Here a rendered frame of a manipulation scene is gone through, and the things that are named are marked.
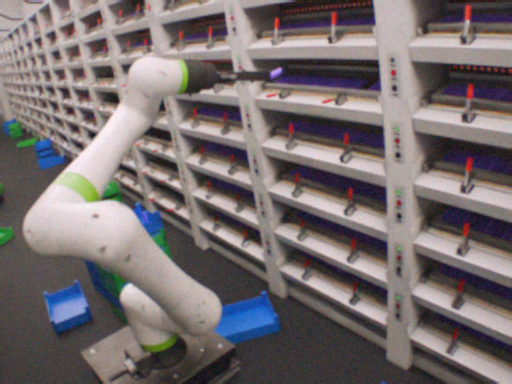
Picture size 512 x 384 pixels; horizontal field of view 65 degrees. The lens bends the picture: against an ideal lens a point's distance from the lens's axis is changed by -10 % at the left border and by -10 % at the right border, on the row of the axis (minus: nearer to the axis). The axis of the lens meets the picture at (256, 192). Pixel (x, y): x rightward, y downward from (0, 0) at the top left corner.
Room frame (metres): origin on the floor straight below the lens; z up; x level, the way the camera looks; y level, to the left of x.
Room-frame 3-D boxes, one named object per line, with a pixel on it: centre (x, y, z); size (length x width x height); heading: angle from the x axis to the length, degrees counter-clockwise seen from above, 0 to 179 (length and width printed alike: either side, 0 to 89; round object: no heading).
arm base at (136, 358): (0.97, 0.39, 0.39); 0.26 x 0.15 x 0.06; 127
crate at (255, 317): (1.52, 0.16, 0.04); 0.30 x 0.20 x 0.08; 101
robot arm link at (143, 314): (1.00, 0.34, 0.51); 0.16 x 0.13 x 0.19; 66
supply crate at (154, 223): (1.77, 0.61, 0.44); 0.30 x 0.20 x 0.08; 131
